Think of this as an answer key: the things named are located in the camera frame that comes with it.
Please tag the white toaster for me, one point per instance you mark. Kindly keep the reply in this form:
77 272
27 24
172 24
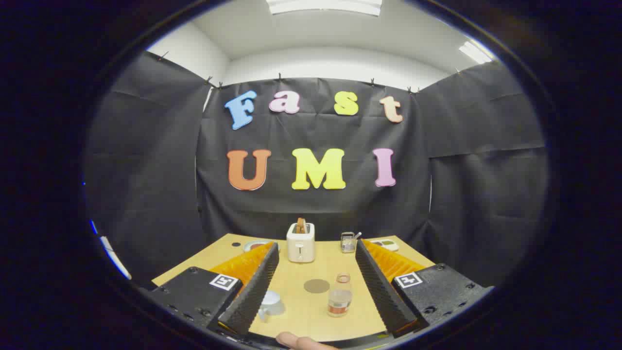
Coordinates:
300 245

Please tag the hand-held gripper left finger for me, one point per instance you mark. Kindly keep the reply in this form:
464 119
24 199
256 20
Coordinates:
255 291

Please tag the pale green plate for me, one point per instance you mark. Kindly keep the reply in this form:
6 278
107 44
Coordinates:
252 246

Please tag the brown toast slice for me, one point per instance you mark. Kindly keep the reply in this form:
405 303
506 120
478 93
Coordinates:
301 225

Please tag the black backdrop cloth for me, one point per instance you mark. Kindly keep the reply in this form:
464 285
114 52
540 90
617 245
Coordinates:
316 209

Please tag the round brown coaster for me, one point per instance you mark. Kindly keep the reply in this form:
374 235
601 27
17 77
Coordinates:
317 286

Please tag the wooden table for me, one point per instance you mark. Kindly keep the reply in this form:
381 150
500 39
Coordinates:
311 316

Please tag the clear plastic juice bottle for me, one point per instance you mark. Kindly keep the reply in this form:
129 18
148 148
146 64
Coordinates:
339 299

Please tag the small ceiling light panel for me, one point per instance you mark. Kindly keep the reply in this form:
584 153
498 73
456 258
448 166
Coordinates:
475 52

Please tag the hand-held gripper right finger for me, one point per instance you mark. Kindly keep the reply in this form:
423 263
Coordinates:
381 291

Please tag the long ceiling light panel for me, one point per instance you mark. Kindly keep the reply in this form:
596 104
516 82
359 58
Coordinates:
323 6

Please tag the small white palette tray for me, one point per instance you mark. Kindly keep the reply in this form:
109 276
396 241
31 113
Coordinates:
388 244

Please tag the white cup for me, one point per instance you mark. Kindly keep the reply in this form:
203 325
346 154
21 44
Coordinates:
272 301

